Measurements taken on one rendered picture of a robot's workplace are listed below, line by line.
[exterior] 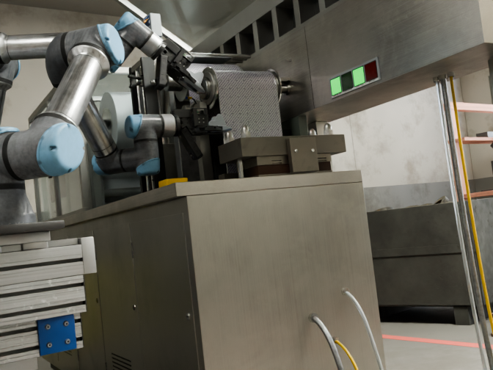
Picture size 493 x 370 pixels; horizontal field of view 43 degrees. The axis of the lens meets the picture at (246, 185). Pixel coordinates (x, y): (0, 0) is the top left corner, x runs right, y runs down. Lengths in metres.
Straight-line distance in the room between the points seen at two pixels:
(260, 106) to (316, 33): 0.32
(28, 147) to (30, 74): 4.54
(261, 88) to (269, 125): 0.14
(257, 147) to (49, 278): 0.77
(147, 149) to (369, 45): 0.76
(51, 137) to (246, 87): 0.93
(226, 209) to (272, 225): 0.16
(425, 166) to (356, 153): 1.32
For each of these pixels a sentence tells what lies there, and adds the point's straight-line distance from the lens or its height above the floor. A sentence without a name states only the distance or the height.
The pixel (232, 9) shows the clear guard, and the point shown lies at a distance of 2.79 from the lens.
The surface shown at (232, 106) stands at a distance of 2.18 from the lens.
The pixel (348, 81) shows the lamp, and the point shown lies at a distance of 2.08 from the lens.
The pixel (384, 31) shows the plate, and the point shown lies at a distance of 1.97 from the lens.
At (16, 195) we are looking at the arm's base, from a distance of 1.57.
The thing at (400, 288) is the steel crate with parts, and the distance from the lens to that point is 4.41.
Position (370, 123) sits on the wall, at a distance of 8.32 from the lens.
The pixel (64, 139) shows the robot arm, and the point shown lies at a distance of 1.50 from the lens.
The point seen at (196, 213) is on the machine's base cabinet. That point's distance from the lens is 1.78.
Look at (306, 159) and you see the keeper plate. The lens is 2.03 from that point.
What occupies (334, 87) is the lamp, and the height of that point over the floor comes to 1.18.
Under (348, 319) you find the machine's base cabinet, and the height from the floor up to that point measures 0.43.
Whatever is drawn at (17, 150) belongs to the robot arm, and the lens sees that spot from 1.52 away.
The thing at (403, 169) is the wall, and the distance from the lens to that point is 8.65.
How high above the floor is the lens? 0.75
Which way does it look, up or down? 4 degrees up
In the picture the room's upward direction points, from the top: 6 degrees counter-clockwise
